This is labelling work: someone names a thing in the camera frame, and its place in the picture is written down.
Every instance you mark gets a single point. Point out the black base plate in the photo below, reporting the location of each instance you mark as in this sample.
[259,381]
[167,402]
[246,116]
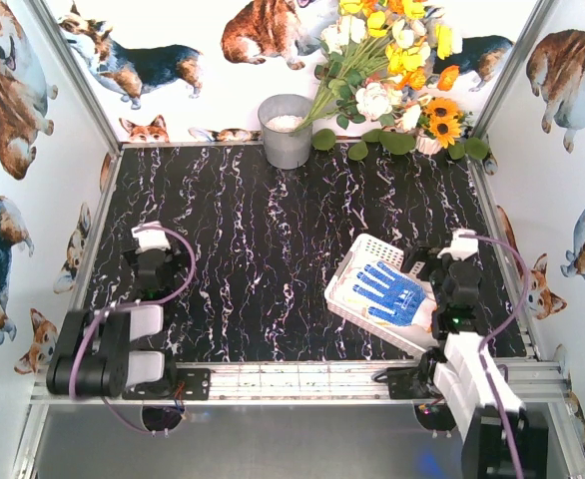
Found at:
[407,383]
[193,384]

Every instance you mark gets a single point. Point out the orange dotted white glove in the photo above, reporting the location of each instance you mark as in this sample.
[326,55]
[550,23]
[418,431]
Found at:
[356,303]

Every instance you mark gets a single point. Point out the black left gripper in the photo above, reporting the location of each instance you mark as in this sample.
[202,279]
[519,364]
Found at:
[151,257]

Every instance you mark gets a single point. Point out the grey metal bucket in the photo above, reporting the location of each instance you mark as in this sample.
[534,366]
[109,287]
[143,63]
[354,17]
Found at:
[286,135]

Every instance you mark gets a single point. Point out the white perforated storage basket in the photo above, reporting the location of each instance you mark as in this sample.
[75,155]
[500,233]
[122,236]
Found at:
[368,249]

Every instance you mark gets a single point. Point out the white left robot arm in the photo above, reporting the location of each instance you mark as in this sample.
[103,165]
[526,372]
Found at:
[94,356]

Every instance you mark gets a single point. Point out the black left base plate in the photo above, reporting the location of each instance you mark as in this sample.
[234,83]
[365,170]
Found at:
[193,384]

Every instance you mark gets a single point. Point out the blue dotted glove peace sign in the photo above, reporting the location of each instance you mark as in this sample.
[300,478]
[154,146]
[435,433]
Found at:
[395,299]

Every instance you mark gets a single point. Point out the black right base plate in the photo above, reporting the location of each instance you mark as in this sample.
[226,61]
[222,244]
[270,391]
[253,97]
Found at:
[407,383]

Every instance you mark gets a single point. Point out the artificial flower bouquet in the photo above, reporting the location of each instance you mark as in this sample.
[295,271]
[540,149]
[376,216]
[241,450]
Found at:
[378,58]

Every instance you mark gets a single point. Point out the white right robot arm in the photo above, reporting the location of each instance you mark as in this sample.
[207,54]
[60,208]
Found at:
[501,439]

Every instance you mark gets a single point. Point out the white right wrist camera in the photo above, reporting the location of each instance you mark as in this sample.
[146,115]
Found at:
[464,244]

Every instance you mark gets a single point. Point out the sunflower pot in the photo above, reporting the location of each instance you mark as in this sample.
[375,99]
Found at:
[439,125]

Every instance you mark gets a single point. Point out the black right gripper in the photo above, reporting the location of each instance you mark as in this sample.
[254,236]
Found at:
[427,257]

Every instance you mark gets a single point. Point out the aluminium front rail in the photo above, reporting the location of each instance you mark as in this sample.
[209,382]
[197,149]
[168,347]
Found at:
[350,381]

